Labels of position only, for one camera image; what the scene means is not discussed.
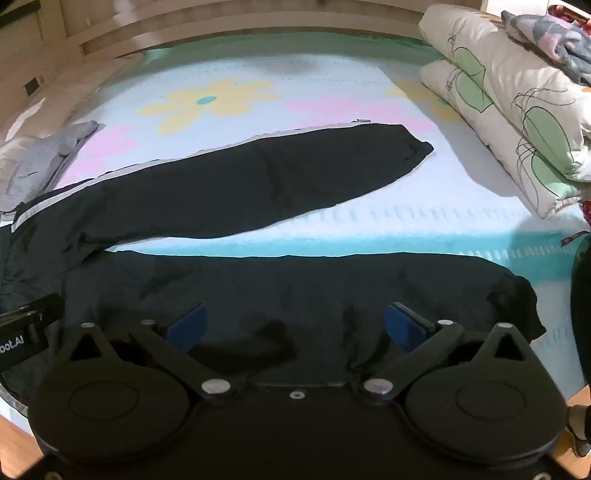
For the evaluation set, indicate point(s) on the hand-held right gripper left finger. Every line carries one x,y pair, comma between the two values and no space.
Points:
190,325

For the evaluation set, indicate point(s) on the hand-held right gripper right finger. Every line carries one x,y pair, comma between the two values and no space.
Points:
400,327

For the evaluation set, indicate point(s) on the black pants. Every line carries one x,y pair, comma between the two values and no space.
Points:
258,184

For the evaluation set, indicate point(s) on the grey garment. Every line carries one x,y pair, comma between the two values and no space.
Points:
51,157

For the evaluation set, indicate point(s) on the person's dark clothing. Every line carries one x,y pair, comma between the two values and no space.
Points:
582,314

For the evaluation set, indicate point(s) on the white pillow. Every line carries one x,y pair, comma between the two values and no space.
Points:
21,129

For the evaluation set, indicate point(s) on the person's shoe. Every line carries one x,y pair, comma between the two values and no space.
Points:
581,431

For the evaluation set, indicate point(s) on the floral bed sheet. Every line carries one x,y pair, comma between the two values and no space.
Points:
323,83

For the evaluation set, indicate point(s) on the wooden headboard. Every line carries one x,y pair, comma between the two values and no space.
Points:
231,21

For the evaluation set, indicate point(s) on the grey floral cloth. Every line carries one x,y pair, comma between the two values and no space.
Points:
549,37

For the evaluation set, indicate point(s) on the dark wall socket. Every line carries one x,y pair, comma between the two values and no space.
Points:
31,86

